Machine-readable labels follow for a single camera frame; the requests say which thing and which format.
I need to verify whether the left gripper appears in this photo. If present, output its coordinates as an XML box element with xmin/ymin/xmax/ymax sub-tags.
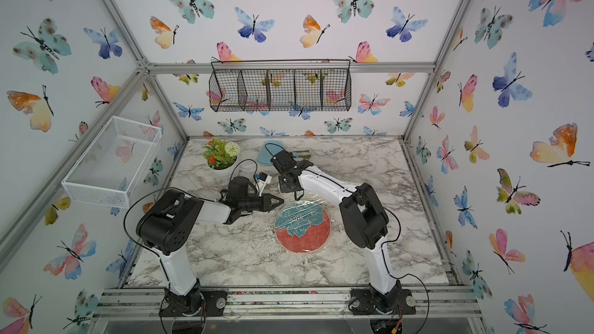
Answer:
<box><xmin>238</xmin><ymin>193</ymin><xmax>284</xmax><ymax>213</ymax></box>

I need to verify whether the red plate with teal flower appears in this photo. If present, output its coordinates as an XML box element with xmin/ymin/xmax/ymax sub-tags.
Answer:
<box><xmin>274</xmin><ymin>200</ymin><xmax>333</xmax><ymax>255</ymax></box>

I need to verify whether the clear plastic wrap sheet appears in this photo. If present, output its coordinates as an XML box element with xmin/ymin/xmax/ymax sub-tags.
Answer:
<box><xmin>268</xmin><ymin>196</ymin><xmax>336</xmax><ymax>258</ymax></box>

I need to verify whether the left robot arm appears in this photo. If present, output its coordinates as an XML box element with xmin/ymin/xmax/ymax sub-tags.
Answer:
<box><xmin>136</xmin><ymin>177</ymin><xmax>284</xmax><ymax>319</ymax></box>

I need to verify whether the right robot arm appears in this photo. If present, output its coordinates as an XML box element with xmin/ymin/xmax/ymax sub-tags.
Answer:
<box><xmin>271</xmin><ymin>150</ymin><xmax>416</xmax><ymax>315</ymax></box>

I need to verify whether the teal hand mirror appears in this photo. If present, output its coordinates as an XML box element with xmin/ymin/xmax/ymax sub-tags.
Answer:
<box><xmin>256</xmin><ymin>141</ymin><xmax>286</xmax><ymax>166</ymax></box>

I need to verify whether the potted plant in white pot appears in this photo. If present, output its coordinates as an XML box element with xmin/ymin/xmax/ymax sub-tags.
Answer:
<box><xmin>203</xmin><ymin>138</ymin><xmax>241</xmax><ymax>177</ymax></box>

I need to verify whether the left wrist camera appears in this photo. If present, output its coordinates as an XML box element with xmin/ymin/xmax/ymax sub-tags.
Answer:
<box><xmin>255</xmin><ymin>173</ymin><xmax>272</xmax><ymax>196</ymax></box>

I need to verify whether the black wire wall basket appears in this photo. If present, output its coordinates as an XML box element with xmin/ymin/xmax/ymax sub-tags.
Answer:
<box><xmin>207</xmin><ymin>59</ymin><xmax>352</xmax><ymax>112</ymax></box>

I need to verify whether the white mesh wall basket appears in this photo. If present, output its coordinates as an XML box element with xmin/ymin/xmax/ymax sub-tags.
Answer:
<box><xmin>61</xmin><ymin>116</ymin><xmax>162</xmax><ymax>209</ymax></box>

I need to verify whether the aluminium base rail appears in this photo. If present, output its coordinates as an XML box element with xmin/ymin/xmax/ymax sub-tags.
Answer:
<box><xmin>94</xmin><ymin>285</ymin><xmax>483</xmax><ymax>321</ymax></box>

